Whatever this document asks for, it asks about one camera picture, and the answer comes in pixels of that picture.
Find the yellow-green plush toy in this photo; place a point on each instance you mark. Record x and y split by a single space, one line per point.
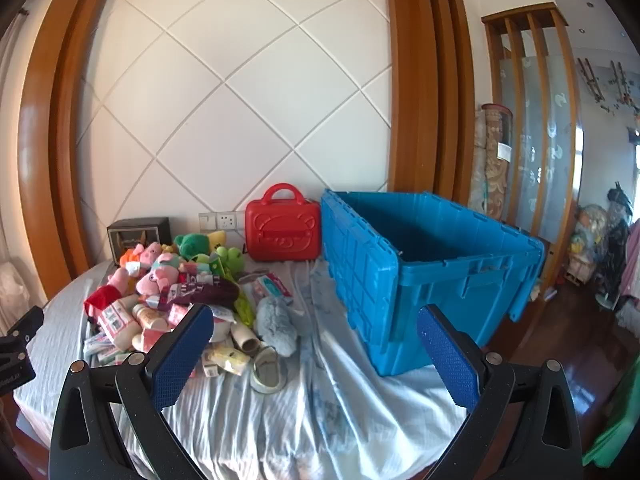
217 239

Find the black clothes stand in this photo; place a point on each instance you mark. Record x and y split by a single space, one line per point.
617 240

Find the grey-blue plush toy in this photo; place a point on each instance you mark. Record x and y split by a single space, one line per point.
277 325

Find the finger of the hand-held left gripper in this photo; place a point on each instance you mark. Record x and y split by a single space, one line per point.
27 325

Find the green frog plush toy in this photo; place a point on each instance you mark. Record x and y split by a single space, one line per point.
230 260

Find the clear tape roll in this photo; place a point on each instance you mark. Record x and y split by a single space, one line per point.
257 379

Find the dark green plush toy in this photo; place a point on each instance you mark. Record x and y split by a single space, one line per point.
192 245

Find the beige curtain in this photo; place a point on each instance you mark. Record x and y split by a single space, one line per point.
7 160

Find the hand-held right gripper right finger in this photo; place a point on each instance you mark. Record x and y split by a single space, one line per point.
450 355

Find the dark brown box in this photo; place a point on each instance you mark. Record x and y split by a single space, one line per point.
140 235

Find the white pink wipes pack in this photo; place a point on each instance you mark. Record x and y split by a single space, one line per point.
272 287

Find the blue plastic storage crate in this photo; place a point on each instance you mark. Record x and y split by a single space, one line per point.
440 285

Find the pink pig plush orange clothes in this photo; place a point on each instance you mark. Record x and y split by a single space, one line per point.
145 254

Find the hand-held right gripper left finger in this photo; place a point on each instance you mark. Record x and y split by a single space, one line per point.
177 360

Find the peach plastic bottle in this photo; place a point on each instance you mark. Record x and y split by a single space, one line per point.
149 317

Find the wooden partition screen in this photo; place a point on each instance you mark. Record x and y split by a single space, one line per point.
565 110

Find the rolled patterned carpet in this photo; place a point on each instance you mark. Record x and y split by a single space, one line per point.
497 160

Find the dark glossy wrapped bundle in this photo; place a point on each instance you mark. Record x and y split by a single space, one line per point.
210 292

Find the green cloth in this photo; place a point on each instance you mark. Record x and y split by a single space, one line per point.
615 420

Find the pile of toys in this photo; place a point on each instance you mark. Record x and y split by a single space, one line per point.
587 245

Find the cream white packet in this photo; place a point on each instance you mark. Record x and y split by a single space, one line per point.
225 360

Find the red small suitcase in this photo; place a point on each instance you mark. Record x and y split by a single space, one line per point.
282 230

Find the pink pig plush toy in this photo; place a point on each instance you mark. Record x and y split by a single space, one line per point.
155 277

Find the white wall socket panel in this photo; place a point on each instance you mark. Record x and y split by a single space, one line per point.
222 220

